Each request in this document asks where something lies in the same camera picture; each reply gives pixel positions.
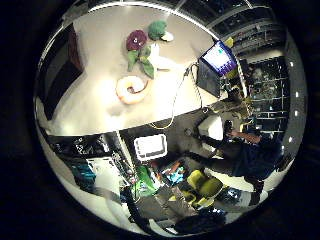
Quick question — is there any open laptop computer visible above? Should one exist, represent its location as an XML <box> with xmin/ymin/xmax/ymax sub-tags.
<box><xmin>195</xmin><ymin>40</ymin><xmax>239</xmax><ymax>99</ymax></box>

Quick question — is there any thin yellowish cable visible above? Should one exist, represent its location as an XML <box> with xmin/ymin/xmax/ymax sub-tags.
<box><xmin>148</xmin><ymin>64</ymin><xmax>191</xmax><ymax>131</ymax></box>

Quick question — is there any dark storage shelving rack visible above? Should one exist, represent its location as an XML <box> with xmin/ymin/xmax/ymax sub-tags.
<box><xmin>247</xmin><ymin>56</ymin><xmax>290</xmax><ymax>132</ymax></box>

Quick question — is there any white cabinet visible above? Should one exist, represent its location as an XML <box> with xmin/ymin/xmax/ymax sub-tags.
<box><xmin>197</xmin><ymin>114</ymin><xmax>225</xmax><ymax>141</ymax></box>

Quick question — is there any yellow-green chair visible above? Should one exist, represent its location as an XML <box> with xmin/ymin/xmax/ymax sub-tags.
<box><xmin>199</xmin><ymin>177</ymin><xmax>224</xmax><ymax>200</ymax></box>
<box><xmin>186</xmin><ymin>169</ymin><xmax>208</xmax><ymax>192</ymax></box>

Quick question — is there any purple eggplant plush toy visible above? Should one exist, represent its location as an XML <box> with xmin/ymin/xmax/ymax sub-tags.
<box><xmin>125</xmin><ymin>29</ymin><xmax>149</xmax><ymax>73</ymax></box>

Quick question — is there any teal patterned item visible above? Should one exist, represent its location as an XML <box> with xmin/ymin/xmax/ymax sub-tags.
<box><xmin>164</xmin><ymin>162</ymin><xmax>187</xmax><ymax>185</ymax></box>

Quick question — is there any green bag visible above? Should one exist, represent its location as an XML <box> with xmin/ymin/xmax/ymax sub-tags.
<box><xmin>134</xmin><ymin>164</ymin><xmax>158</xmax><ymax>198</ymax></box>

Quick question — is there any person wearing headphones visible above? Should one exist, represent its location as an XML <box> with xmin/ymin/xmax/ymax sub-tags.
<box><xmin>213</xmin><ymin>84</ymin><xmax>255</xmax><ymax>118</ymax></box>

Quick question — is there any orange shrimp plush toy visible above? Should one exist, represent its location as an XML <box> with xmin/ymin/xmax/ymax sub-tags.
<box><xmin>115</xmin><ymin>75</ymin><xmax>152</xmax><ymax>105</ymax></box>

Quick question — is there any green broccoli plush toy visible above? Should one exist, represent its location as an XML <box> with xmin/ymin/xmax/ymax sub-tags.
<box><xmin>147</xmin><ymin>19</ymin><xmax>175</xmax><ymax>43</ymax></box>

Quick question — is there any black tray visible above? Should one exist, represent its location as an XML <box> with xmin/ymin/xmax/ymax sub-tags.
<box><xmin>42</xmin><ymin>24</ymin><xmax>85</xmax><ymax>122</ymax></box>

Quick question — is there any thin grey cable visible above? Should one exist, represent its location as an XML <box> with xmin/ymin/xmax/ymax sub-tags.
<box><xmin>188</xmin><ymin>62</ymin><xmax>205</xmax><ymax>110</ymax></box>

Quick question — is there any person in dark blue clothes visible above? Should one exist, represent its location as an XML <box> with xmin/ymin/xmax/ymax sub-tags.
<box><xmin>181</xmin><ymin>127</ymin><xmax>285</xmax><ymax>205</ymax></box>

